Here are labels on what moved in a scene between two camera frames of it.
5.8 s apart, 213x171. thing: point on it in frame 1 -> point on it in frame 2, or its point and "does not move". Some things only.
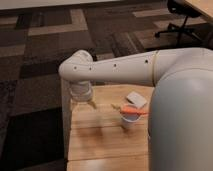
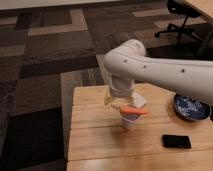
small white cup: x=130 y=120 does not move
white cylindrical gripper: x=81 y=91 -> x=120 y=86
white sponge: x=137 y=100 does not move
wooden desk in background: x=205 y=7 does not move
